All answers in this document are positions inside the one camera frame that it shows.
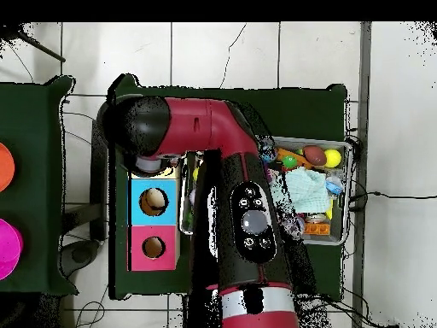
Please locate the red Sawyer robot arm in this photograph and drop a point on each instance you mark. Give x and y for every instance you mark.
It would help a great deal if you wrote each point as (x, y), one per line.
(205, 126)

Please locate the clear mesh bin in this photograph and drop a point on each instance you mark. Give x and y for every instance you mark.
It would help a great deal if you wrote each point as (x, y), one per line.
(321, 240)

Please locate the small green ball with eyes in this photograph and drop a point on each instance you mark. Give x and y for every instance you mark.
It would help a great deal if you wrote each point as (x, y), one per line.
(290, 162)

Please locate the mint green cloth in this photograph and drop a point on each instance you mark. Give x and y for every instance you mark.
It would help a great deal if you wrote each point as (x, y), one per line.
(311, 191)

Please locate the brown toy football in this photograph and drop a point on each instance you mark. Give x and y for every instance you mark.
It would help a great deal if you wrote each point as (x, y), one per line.
(315, 154)

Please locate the orange toy brick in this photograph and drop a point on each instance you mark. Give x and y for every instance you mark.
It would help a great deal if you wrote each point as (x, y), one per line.
(315, 229)

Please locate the dark green table cloth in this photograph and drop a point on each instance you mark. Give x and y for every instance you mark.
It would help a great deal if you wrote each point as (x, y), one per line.
(300, 109)

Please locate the clear plastic bottle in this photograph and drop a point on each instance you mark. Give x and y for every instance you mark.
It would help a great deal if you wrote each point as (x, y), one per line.
(334, 184)

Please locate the yellow ball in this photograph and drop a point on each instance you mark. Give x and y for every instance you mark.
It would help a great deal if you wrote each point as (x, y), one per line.
(332, 158)

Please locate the dark green side table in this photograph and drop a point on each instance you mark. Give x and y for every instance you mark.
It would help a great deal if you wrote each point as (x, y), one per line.
(37, 137)

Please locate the orange disc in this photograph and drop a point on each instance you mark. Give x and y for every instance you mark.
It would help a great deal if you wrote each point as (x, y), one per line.
(4, 167)

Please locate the pink disc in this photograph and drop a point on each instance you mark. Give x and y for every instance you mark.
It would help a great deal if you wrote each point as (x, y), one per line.
(8, 249)

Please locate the black tripod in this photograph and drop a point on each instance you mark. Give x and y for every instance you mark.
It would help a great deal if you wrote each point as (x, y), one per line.
(10, 31)

